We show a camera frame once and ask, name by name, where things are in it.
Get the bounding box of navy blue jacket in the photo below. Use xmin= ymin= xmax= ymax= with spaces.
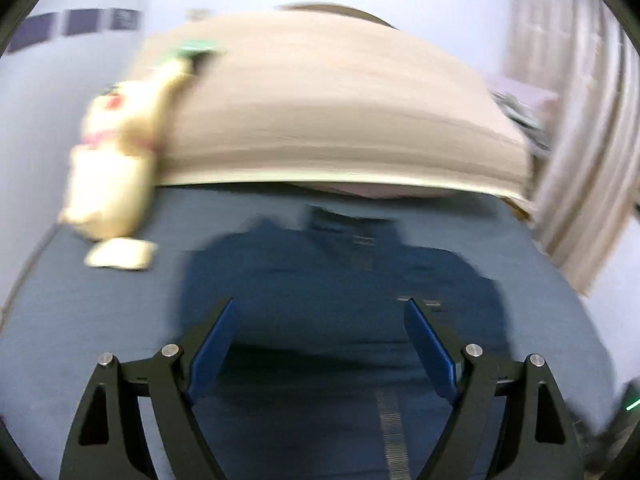
xmin=180 ymin=204 xmax=513 ymax=480

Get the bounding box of purple printed wall tile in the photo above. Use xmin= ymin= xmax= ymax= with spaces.
xmin=109 ymin=8 xmax=143 ymax=31

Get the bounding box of bed with blue-grey sheet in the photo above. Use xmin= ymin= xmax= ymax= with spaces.
xmin=0 ymin=180 xmax=617 ymax=480

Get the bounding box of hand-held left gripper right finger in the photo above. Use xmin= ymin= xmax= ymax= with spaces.
xmin=404 ymin=298 xmax=584 ymax=480

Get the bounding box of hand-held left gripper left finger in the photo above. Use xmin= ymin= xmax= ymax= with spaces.
xmin=59 ymin=298 xmax=238 ymax=480

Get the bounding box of small green object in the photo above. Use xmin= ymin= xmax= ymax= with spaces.
xmin=172 ymin=40 xmax=223 ymax=60

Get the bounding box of beige curtain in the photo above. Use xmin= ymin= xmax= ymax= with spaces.
xmin=504 ymin=0 xmax=640 ymax=297

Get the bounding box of yellow plush toy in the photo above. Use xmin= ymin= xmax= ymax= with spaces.
xmin=59 ymin=52 xmax=201 ymax=271

